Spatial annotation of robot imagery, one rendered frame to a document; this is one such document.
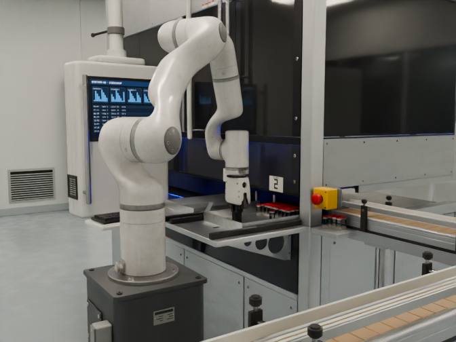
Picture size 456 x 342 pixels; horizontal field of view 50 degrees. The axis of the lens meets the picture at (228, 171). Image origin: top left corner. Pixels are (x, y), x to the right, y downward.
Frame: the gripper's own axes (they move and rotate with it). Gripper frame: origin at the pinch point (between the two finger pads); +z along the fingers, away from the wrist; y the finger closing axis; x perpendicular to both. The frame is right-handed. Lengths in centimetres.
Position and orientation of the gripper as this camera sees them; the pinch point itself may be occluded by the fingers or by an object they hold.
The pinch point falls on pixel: (237, 217)
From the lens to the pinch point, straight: 176.0
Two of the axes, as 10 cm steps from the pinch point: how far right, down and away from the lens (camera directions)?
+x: -8.3, 0.6, -5.6
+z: 0.0, 9.9, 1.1
